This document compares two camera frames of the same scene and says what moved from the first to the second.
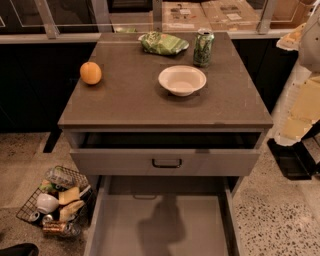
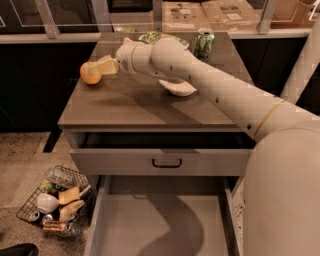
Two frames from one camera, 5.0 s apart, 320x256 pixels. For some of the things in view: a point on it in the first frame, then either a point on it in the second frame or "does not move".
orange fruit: x=90 y=73 does not move
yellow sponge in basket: x=69 y=195 does not move
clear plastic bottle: x=61 y=176 does not move
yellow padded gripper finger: x=305 y=109 to x=105 y=65
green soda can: x=202 y=48 does not move
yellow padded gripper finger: x=291 y=40 to x=128 y=40
